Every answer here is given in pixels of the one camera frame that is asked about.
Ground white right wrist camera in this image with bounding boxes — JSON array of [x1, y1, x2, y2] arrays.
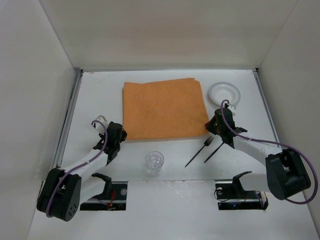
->
[[224, 103, 237, 116]]

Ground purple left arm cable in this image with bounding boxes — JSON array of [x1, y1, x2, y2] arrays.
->
[[46, 119, 116, 218]]

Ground aluminium table rail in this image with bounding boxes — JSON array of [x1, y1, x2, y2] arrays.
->
[[49, 67, 83, 170], [252, 68, 279, 142]]

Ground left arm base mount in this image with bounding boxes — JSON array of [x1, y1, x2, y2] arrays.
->
[[79, 173, 128, 211]]

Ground right aluminium table rail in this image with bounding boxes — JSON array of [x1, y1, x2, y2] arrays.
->
[[252, 68, 279, 142]]

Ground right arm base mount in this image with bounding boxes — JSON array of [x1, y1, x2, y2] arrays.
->
[[213, 171, 269, 211]]

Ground orange cloth placemat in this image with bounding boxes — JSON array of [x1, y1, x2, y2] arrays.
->
[[122, 78, 209, 141]]

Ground white round plate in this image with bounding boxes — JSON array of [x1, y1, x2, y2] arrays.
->
[[208, 82, 241, 106]]

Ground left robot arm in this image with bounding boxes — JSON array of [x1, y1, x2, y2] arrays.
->
[[36, 118, 127, 222]]

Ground black fork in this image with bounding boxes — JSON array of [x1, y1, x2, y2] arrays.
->
[[184, 135, 215, 168]]

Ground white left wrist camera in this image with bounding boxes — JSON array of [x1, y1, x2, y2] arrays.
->
[[91, 115, 109, 134]]

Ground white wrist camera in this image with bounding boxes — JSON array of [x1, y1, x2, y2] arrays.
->
[[224, 103, 237, 116], [91, 115, 109, 134]]

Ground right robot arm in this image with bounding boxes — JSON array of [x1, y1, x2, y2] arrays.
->
[[204, 107, 311, 200]]

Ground black knife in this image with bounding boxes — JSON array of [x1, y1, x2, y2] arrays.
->
[[203, 142, 224, 163]]

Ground left aluminium table rail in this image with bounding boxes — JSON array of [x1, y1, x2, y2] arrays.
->
[[49, 67, 83, 170]]

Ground clear drinking glass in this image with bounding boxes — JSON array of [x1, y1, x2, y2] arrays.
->
[[145, 151, 165, 176]]

